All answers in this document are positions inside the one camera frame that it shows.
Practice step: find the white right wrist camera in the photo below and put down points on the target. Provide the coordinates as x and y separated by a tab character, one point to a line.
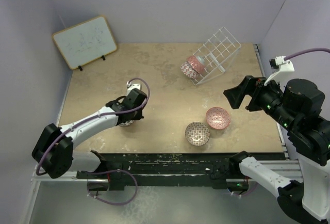
282	69

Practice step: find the brown patterned bowl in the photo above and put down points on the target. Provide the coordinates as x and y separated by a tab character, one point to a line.
197	134

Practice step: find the white wire dish rack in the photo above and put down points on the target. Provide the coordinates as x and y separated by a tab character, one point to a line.
217	55

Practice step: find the small framed whiteboard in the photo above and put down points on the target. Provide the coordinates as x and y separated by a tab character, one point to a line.
85	42

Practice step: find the blue patterned bowl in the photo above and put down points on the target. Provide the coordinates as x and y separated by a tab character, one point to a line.
188	71

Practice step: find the red patterned bowl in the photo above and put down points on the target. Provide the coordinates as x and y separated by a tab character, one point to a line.
217	118

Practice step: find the black front mounting rail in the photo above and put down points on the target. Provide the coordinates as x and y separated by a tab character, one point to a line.
114	171

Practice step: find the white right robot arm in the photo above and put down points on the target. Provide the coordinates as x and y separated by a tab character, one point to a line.
297	109

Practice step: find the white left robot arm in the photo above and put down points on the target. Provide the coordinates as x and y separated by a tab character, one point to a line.
55	149

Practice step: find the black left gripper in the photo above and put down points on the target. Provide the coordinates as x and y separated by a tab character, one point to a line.
138	115

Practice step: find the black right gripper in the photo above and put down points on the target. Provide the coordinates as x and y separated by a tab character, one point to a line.
235	94

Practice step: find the grey leaf bowl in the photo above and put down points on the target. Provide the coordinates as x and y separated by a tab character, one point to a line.
126	124
197	63

